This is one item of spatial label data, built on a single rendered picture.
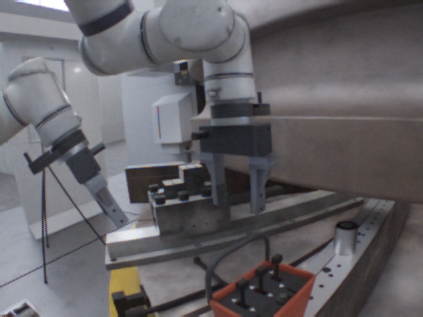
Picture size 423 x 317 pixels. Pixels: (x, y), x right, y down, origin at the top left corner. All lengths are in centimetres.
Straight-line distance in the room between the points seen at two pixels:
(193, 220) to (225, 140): 115
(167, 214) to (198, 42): 129
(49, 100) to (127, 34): 20
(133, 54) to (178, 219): 127
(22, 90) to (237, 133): 39
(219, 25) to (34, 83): 35
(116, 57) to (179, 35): 11
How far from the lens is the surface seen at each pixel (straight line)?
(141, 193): 280
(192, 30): 33
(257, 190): 46
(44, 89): 52
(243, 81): 45
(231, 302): 54
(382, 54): 105
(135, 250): 169
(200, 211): 158
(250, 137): 43
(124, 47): 39
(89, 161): 48
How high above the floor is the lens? 115
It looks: 11 degrees down
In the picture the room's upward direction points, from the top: 5 degrees counter-clockwise
